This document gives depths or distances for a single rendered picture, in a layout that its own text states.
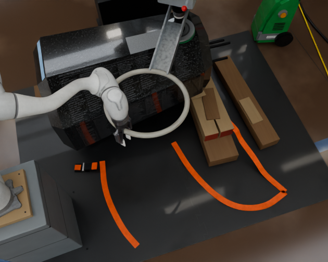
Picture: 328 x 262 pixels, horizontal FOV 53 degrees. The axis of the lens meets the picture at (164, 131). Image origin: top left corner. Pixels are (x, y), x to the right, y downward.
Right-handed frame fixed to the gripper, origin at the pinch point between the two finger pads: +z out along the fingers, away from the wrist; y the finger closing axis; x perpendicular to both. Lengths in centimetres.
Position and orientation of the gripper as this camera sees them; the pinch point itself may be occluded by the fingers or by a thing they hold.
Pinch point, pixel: (125, 139)
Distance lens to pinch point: 186.9
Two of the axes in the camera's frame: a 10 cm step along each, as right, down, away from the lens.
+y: 5.4, -7.3, 4.3
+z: 0.2, 5.2, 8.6
